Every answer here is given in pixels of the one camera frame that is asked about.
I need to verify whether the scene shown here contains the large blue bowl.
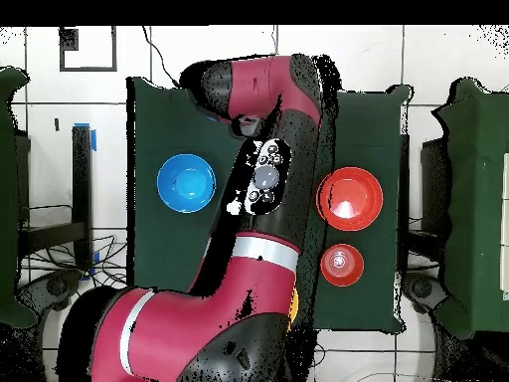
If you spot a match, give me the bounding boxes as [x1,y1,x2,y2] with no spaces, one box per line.
[155,153,217,214]

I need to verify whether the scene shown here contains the dark green table cloth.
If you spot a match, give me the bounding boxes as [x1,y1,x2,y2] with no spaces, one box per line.
[125,76,413,334]

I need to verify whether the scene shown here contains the large shallow orange bowl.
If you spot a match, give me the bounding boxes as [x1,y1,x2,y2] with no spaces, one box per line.
[315,166,385,233]

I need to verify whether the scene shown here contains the small orange bowl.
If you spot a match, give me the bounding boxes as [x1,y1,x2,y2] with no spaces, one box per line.
[320,243,366,287]

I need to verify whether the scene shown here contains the large yellow bowl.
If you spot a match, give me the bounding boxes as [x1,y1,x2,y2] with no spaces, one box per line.
[288,286,300,324]

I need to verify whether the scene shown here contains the blue tape strip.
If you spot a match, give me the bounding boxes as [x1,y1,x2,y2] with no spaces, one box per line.
[74,121,97,153]

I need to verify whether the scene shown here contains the grey stand base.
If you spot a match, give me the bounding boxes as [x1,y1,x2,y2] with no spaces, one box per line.
[401,272,448,315]

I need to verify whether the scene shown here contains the black stand base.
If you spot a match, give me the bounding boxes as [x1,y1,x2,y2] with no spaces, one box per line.
[17,269,85,315]

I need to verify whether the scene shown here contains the neighbouring green table cloth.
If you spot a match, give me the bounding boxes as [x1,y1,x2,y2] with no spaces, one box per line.
[0,67,39,329]
[431,77,509,339]

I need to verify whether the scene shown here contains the black square floor marker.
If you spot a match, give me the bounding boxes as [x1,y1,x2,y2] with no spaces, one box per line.
[59,26,118,73]

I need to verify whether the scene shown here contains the black table frame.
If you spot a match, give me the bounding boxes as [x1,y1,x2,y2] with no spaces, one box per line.
[15,124,94,272]

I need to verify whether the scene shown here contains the thin black floor cable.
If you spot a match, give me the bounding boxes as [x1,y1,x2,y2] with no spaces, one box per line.
[141,26,180,90]

